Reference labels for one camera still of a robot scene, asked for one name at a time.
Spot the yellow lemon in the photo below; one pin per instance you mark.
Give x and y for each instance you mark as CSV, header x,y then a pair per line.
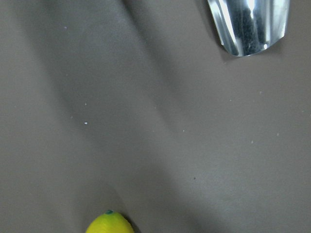
x,y
110,222

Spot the metal scoop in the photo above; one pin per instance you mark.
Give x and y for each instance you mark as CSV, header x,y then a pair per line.
x,y
247,27

